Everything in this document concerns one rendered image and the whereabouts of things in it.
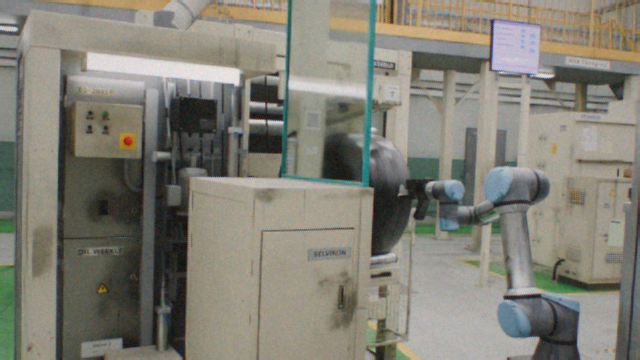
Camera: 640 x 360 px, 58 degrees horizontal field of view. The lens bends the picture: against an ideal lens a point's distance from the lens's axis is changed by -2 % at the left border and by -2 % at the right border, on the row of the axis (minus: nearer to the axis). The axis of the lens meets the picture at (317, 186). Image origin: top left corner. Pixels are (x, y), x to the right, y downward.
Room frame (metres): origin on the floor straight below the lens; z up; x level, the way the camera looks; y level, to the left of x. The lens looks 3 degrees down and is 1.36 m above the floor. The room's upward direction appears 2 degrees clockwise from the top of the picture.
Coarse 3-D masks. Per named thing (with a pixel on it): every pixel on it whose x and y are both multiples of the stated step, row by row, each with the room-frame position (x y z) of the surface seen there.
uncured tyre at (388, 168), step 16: (384, 144) 2.63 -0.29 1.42; (384, 160) 2.54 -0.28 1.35; (400, 160) 2.59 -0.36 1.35; (384, 176) 2.50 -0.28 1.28; (400, 176) 2.54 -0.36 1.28; (384, 192) 2.48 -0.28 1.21; (384, 208) 2.48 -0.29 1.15; (400, 208) 2.52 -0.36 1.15; (384, 224) 2.50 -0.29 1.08; (400, 224) 2.55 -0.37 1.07; (384, 240) 2.56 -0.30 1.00
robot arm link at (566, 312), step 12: (552, 300) 1.79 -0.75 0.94; (564, 300) 1.77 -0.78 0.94; (576, 300) 1.79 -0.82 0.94; (552, 312) 1.76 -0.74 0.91; (564, 312) 1.77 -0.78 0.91; (576, 312) 1.78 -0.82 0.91; (564, 324) 1.76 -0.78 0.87; (576, 324) 1.78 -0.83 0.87; (552, 336) 1.78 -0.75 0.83; (564, 336) 1.77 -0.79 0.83; (576, 336) 1.79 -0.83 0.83
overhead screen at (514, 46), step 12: (492, 24) 6.21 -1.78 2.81; (504, 24) 6.24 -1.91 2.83; (516, 24) 6.28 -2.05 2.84; (528, 24) 6.32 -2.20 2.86; (540, 24) 6.37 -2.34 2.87; (492, 36) 6.21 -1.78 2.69; (504, 36) 6.24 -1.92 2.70; (516, 36) 6.28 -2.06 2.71; (528, 36) 6.32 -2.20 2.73; (540, 36) 6.37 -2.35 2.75; (492, 48) 6.21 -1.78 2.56; (504, 48) 6.24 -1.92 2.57; (516, 48) 6.28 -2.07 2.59; (528, 48) 6.33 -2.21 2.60; (492, 60) 6.21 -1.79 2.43; (504, 60) 6.25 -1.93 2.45; (516, 60) 6.29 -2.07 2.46; (528, 60) 6.33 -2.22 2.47; (504, 72) 6.25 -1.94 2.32; (516, 72) 6.29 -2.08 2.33; (528, 72) 6.33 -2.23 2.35
